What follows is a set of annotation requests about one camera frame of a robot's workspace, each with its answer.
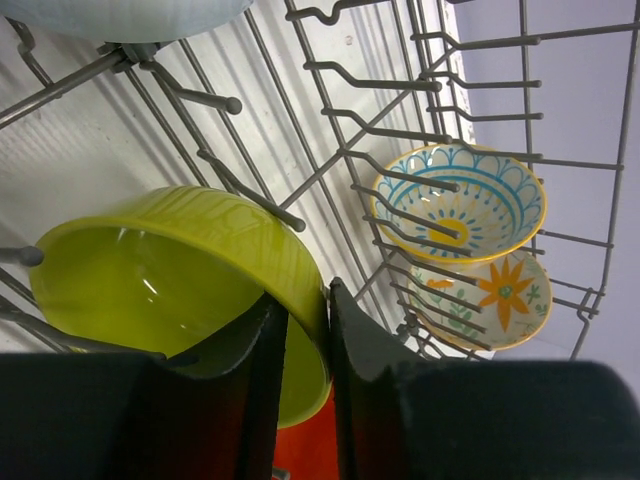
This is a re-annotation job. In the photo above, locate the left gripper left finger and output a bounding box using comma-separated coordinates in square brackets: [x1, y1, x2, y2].
[1, 294, 288, 479]

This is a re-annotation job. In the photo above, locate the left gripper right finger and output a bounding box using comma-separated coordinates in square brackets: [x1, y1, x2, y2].
[329, 279, 639, 479]

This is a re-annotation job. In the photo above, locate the lime green bowl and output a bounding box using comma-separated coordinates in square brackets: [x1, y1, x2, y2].
[29, 186, 331, 428]

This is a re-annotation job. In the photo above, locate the blue yellow patterned bowl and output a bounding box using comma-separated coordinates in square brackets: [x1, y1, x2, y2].
[369, 144, 548, 269]

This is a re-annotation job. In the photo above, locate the orange flower patterned bowl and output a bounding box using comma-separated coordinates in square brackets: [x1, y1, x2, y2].
[406, 251, 553, 351]

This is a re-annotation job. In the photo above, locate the white bowl middle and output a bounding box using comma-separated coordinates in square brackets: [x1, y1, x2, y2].
[1, 0, 252, 43]

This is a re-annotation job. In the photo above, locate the grey wire dish rack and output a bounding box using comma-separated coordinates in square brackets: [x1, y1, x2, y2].
[1, 1, 639, 367]

